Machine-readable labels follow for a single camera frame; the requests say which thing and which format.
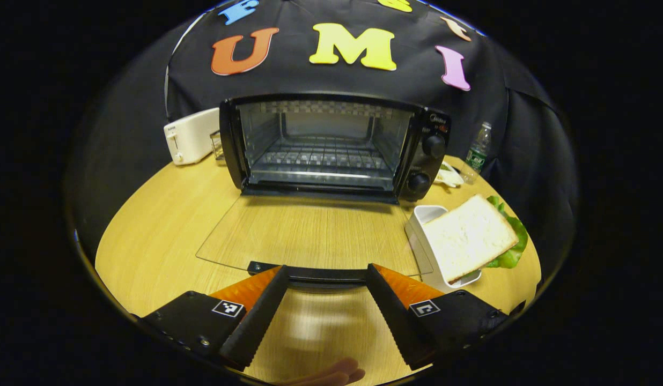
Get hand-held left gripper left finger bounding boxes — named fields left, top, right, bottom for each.
left=140, top=265, right=290, bottom=372

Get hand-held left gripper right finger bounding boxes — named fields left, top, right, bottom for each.
left=366, top=263, right=509, bottom=371

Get lettuce sandwich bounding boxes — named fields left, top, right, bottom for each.
left=422, top=194, right=529, bottom=284

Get black electric oven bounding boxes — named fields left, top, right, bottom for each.
left=196, top=93, right=452, bottom=291

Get white rectangular tray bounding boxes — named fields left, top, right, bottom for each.
left=404, top=205, right=482, bottom=293

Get small white dish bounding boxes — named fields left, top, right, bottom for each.
left=433, top=160, right=465, bottom=188

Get clear plastic water bottle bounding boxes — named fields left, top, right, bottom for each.
left=460, top=121, right=492, bottom=184

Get white toaster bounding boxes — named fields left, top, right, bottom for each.
left=164, top=107, right=220, bottom=166

